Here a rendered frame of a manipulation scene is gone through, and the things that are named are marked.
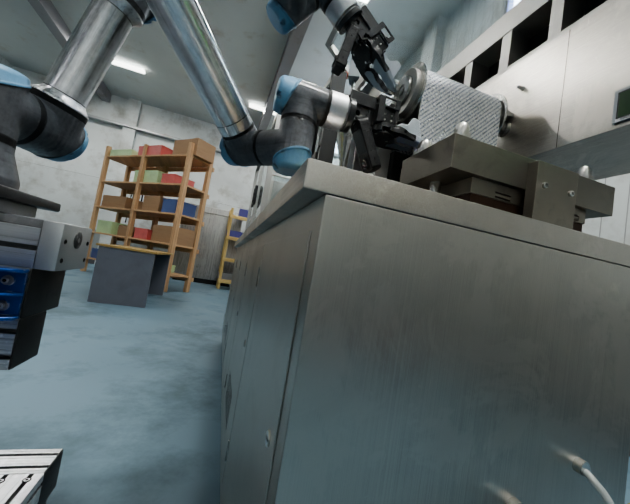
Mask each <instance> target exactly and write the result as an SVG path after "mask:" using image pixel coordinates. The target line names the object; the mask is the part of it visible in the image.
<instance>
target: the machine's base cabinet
mask: <svg viewBox="0 0 630 504"><path fill-rule="evenodd" d="M629 452H630V268H629V267H625V266H621V265H617V264H612V263H608V262H604V261H600V260H596V259H592V258H588V257H584V256H579V255H575V254H571V253H567V252H563V251H559V250H555V249H551V248H546V247H542V246H538V245H534V244H530V243H526V242H522V241H518V240H513V239H509V238H505V237H501V236H497V235H493V234H489V233H485V232H480V231H476V230H472V229H468V228H464V227H460V226H456V225H451V224H447V223H443V222H439V221H435V220H431V219H427V218H423V217H418V216H414V215H410V214H406V213H402V212H398V211H394V210H390V209H385V208H381V207H377V206H373V205H369V204H365V203H361V202H357V201H352V200H348V199H344V198H340V197H336V196H332V195H328V194H326V195H324V196H322V197H321V198H319V199H317V200H316V201H314V202H312V203H311V204H309V205H307V206H306V207H304V208H302V209H301V210H299V211H297V212H296V213H294V214H292V215H291V216H289V217H287V218H286V219H284V220H283V221H281V222H279V223H278V224H276V225H274V226H273V227H271V228H269V229H268V230H266V231H264V232H263V233H261V234H259V235H258V236H256V237H254V238H253V239H251V240H249V241H248V242H246V243H244V244H243V245H241V246H240V247H238V248H237V252H236V258H235V261H234V269H233V274H232V280H231V285H230V291H229V296H228V302H227V307H226V313H225V316H224V324H223V330H222V398H221V470H220V504H505V503H506V501H507V500H508V499H509V498H510V497H516V498H517V499H519V500H520V501H521V502H522V503H524V504H606V503H605V501H604V500H603V498H602V497H601V495H600V493H599V492H598V491H597V490H596V489H595V487H594V486H593V485H592V484H591V482H590V481H589V480H588V479H587V478H586V477H585V476H582V475H580V474H579V473H577V472H576V471H574V470H573V468H572V463H573V460H574V459H575V458H576V457H580V458H581V459H583V460H585V461H587V462H588V463H589V464H590V467H591V470H590V472H591V473H592V474H593V475H594V477H595V478H596V479H597V480H598V481H599V482H600V484H601V485H602V486H603V487H604V488H605V489H606V491H607V492H608V494H609V495H610V497H611V499H612V500H613V502H614V503H615V504H624V503H625V493H626V483H627V472H628V462H629Z"/></svg>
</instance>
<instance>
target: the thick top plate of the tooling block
mask: <svg viewBox="0 0 630 504"><path fill-rule="evenodd" d="M535 161H536V160H533V159H530V158H528V157H525V156H522V155H519V154H516V153H513V152H510V151H507V150H504V149H501V148H499V147H496V146H493V145H490V144H487V143H484V142H481V141H478V140H475V139H472V138H470V137H467V136H464V135H461V134H458V133H454V134H452V135H450V136H448V137H447V138H445V139H443V140H441V141H439V142H437V143H435V144H433V145H431V146H430V147H428V148H426V149H424V150H422V151H420V152H418V153H416V154H415V155H413V156H411V157H409V158H407V159H405V160H403V162H402V169H401V176H400V183H404V184H408V185H411V186H415V187H419V188H422V189H426V190H429V185H430V182H432V181H439V182H441V183H442V185H441V187H442V186H445V185H448V184H451V183H454V182H457V181H460V180H463V179H467V178H470V177H476V178H479V179H482V180H485V181H489V182H492V183H495V184H499V185H502V186H505V187H509V188H512V189H515V190H519V191H522V192H525V191H526V183H527V175H528V167H529V163H531V162H535ZM614 195H615V188H614V187H612V186H609V185H606V184H603V183H600V182H597V181H594V180H591V179H588V178H585V177H583V176H580V175H579V178H578V187H577V195H576V204H575V208H578V209H581V210H585V211H586V216H585V219H590V218H600V217H609V216H612V214H613V205H614Z"/></svg>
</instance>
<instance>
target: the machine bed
mask: <svg viewBox="0 0 630 504"><path fill-rule="evenodd" d="M326 194H328V195H332V196H336V197H340V198H344V199H348V200H352V201H357V202H361V203H365V204H369V205H373V206H377V207H381V208H385V209H390V210H394V211H398V212H402V213H406V214H410V215H414V216H418V217H423V218H427V219H431V220H435V221H439V222H443V223H447V224H451V225H456V226H460V227H464V228H468V229H472V230H476V231H480V232H485V233H489V234H493V235H497V236H501V237H505V238H509V239H513V240H518V241H522V242H526V243H530V244H534V245H538V246H542V247H546V248H551V249H555V250H559V251H563V252H567V253H571V254H575V255H579V256H584V257H588V258H592V259H596V260H600V261H604V262H608V263H612V264H617V265H621V266H625V267H629V268H630V245H627V244H624V243H620V242H616V241H613V240H609V239H605V238H602V237H598V236H594V235H591V234H587V233H583V232H580V231H576V230H572V229H569V228H565V227H561V226H558V225H554V224H550V223H547V222H543V221H539V220H536V219H532V218H528V217H525V216H521V215H517V214H514V213H510V212H506V211H503V210H499V209H495V208H492V207H488V206H484V205H481V204H477V203H474V202H470V201H466V200H463V199H459V198H455V197H452V196H448V195H444V194H441V193H437V192H433V191H430V190H426V189H422V188H419V187H415V186H411V185H408V184H404V183H400V182H397V181H393V180H389V179H386V178H382V177H378V176H375V175H371V174H367V173H364V172H360V171H356V170H353V169H349V168H345V167H342V166H338V165H334V164H331V163H327V162H323V161H320V160H316V159H312V158H308V159H307V160H306V161H305V162H304V163H303V164H302V166H301V167H300V168H299V169H298V170H297V171H296V172H295V174H294V175H293V176H292V177H291V178H290V179H289V181H288V182H287V183H286V184H285V185H284V186H283V188H282V189H281V190H280V191H279V192H278V193H277V195H276V196H275V197H274V198H273V199H272V200H271V202H270V203H269V204H268V205H267V206H266V207H265V209H264V210H263V211H262V212H261V213H260V214H259V215H258V217H257V218H256V219H255V220H254V221H253V222H252V224H251V225H250V226H249V227H248V228H247V229H246V231H245V232H244V233H243V234H242V235H241V236H240V238H239V239H238V240H237V241H236V242H235V245H234V247H237V248H238V247H240V246H241V245H243V244H244V243H246V242H248V241H249V240H251V239H253V238H254V237H256V236H258V235H259V234H261V233H263V232H264V231H266V230H268V229H269V228H271V227H273V226H274V225H276V224H278V223H279V222H281V221H283V220H284V219H286V218H287V217H289V216H291V215H292V214H294V213H296V212H297V211H299V210H301V209H302V208H304V207H306V206H307V205H309V204H311V203H312V202H314V201H316V200H317V199H319V198H321V197H322V196H324V195H326Z"/></svg>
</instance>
